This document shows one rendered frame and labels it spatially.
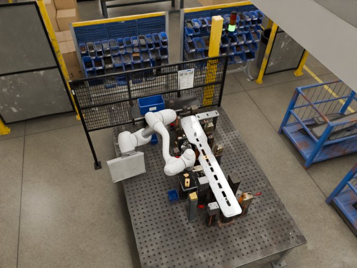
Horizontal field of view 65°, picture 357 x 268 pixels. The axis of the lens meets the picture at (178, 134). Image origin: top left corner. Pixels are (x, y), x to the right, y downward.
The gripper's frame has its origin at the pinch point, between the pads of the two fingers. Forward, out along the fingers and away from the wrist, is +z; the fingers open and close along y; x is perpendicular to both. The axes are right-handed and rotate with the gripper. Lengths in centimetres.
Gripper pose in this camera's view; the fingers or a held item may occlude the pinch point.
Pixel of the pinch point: (187, 179)
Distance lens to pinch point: 265.0
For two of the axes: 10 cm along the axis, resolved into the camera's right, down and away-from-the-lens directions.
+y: 10.0, 0.7, -0.4
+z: -0.2, 6.8, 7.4
